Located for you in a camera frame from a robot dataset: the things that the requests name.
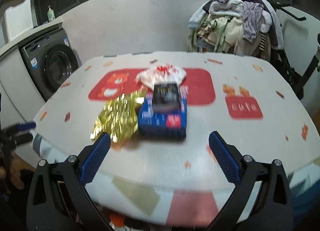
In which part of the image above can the pile of clothes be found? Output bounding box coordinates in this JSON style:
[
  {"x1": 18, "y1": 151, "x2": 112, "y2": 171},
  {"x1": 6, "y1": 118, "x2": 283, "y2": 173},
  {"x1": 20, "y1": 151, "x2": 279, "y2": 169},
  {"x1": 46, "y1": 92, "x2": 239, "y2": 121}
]
[{"x1": 187, "y1": 0, "x2": 284, "y2": 57}]

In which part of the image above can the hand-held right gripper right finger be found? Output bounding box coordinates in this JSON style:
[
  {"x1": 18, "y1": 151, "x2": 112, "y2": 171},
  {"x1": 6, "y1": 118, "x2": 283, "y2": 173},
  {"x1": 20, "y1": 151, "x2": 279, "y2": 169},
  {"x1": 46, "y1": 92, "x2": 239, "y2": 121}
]
[{"x1": 207, "y1": 131, "x2": 293, "y2": 231}]

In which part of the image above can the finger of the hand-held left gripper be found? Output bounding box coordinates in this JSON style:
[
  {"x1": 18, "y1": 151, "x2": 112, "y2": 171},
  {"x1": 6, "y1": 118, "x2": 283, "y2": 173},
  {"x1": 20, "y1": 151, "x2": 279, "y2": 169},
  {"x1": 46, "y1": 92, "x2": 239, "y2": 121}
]
[
  {"x1": 0, "y1": 133, "x2": 35, "y2": 149},
  {"x1": 5, "y1": 121, "x2": 36, "y2": 134}
]

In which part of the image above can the small black box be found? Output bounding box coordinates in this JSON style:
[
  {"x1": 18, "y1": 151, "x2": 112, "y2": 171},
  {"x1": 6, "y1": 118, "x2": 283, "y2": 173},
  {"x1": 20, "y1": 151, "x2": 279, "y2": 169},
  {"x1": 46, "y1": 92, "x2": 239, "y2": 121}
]
[{"x1": 152, "y1": 83, "x2": 182, "y2": 112}]

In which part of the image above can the grey washing machine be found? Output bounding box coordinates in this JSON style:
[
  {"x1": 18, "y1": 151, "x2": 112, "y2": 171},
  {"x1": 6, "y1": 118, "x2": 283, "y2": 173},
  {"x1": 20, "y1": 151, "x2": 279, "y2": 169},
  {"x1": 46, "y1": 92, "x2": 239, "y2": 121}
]
[{"x1": 19, "y1": 28, "x2": 80, "y2": 101}]

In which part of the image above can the white red plastic bag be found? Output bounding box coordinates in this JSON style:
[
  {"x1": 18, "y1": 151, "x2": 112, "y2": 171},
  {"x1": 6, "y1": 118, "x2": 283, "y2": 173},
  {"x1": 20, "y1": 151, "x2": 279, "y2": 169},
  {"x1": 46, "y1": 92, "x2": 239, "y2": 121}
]
[{"x1": 136, "y1": 63, "x2": 187, "y2": 89}]

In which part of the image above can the geometric pattern foam mat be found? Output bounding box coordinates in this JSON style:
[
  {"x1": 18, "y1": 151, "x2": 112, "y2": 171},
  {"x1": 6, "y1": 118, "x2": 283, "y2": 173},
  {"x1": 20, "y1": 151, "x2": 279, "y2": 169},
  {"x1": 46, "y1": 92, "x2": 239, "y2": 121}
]
[{"x1": 32, "y1": 133, "x2": 320, "y2": 227}]

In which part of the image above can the white counter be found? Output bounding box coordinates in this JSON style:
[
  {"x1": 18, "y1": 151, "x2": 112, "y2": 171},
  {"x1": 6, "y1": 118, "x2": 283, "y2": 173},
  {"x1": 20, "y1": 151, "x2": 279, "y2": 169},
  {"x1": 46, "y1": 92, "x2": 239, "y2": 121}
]
[{"x1": 0, "y1": 16, "x2": 64, "y2": 57}]

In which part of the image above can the black exercise bike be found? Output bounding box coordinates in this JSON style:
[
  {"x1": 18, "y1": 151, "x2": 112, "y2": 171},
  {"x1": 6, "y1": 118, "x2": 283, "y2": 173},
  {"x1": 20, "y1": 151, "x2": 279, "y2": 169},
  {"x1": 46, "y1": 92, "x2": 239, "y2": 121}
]
[{"x1": 252, "y1": 0, "x2": 320, "y2": 100}]

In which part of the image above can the table with patterned mats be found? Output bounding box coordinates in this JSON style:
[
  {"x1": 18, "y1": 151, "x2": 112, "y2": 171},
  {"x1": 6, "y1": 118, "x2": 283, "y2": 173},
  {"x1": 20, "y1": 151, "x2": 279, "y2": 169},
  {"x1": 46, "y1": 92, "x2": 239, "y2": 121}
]
[{"x1": 32, "y1": 51, "x2": 320, "y2": 191}]

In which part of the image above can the white perforated basket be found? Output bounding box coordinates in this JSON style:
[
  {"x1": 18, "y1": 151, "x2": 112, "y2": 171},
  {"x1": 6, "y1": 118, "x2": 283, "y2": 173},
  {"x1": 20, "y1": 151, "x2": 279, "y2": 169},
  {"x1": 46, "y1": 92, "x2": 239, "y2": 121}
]
[{"x1": 4, "y1": 0, "x2": 34, "y2": 40}]

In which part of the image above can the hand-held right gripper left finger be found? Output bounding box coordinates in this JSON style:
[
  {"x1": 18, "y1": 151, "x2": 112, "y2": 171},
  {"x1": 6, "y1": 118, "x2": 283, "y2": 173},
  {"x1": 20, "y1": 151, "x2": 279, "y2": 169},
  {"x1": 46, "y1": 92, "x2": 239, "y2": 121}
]
[{"x1": 26, "y1": 132, "x2": 112, "y2": 231}]

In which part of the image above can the orange foam net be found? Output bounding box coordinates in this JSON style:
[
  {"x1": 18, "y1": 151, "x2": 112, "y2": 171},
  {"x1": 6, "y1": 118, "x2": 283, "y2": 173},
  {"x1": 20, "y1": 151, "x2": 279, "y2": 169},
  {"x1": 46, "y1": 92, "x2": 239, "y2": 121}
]
[{"x1": 109, "y1": 212, "x2": 127, "y2": 226}]

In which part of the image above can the gold foil wrapper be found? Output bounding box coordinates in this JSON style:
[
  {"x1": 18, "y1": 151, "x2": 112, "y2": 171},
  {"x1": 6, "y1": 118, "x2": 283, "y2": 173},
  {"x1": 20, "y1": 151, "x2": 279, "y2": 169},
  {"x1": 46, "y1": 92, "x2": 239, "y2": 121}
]
[{"x1": 90, "y1": 91, "x2": 147, "y2": 144}]

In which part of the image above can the blue printed box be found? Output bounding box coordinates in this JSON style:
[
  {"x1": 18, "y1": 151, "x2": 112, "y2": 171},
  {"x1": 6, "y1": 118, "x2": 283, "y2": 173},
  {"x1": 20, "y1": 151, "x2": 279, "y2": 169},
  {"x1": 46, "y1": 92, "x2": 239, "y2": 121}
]
[{"x1": 137, "y1": 86, "x2": 188, "y2": 140}]

